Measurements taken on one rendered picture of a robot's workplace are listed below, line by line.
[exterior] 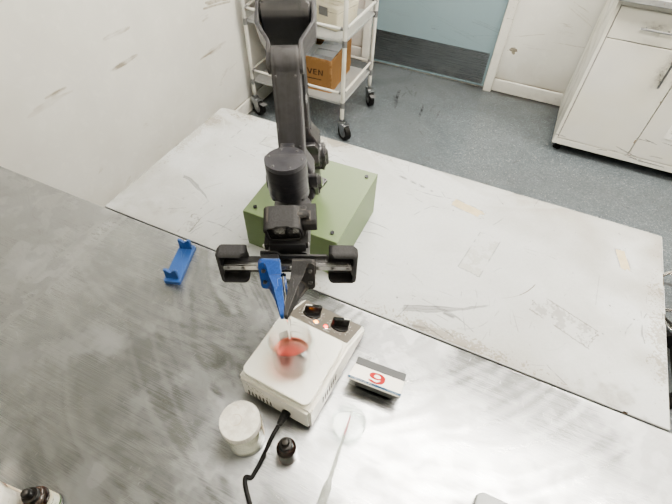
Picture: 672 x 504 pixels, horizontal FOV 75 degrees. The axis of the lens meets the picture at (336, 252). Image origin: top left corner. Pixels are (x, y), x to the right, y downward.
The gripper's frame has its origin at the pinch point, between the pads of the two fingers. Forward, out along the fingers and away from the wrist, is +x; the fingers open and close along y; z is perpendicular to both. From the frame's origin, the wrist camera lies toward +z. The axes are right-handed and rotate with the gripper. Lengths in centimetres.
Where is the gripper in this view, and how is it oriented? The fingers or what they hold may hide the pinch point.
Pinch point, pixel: (285, 294)
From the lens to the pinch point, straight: 56.2
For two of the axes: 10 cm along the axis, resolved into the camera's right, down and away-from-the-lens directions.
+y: 10.0, 0.1, 0.2
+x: 0.1, 7.5, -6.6
